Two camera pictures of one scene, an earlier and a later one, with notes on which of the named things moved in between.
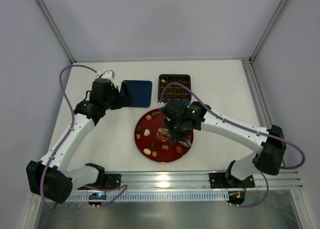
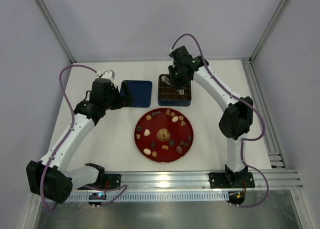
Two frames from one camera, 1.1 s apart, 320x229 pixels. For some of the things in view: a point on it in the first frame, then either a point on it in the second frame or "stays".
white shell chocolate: x=147 y=132 stays
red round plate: x=152 y=136 stays
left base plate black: x=114 y=180 stays
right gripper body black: x=181 y=137 -> x=180 y=81
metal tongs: x=163 y=134 -> x=166 y=79
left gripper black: x=121 y=99 stays
